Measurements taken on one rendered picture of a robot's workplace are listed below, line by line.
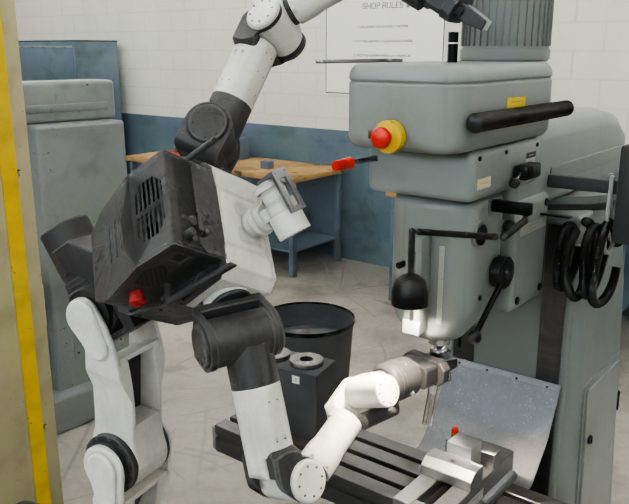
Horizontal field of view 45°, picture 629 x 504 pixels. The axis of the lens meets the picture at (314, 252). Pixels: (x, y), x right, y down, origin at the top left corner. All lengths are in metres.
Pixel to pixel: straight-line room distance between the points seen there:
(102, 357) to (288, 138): 5.83
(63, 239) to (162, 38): 6.92
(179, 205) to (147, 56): 7.42
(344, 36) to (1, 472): 4.91
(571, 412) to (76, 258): 1.29
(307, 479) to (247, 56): 0.85
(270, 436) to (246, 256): 0.33
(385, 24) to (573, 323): 4.95
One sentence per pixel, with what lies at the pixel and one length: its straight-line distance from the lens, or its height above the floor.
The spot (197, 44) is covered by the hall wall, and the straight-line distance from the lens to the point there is 8.15.
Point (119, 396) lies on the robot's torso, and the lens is 1.73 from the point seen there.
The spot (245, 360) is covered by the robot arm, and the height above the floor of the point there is 1.38.
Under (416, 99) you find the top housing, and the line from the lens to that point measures 1.39.
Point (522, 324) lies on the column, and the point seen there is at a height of 1.22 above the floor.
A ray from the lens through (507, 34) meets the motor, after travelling 1.74.
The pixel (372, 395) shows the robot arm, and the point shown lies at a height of 1.25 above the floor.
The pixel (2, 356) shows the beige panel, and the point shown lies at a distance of 3.00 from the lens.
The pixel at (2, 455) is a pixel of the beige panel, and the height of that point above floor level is 0.45.
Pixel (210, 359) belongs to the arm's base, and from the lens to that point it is 1.34.
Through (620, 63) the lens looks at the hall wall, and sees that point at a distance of 5.86.
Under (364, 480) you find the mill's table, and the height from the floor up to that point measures 0.93.
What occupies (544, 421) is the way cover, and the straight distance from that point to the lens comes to 2.06.
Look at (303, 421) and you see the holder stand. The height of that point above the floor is 0.98.
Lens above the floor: 1.92
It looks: 15 degrees down
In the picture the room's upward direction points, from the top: straight up
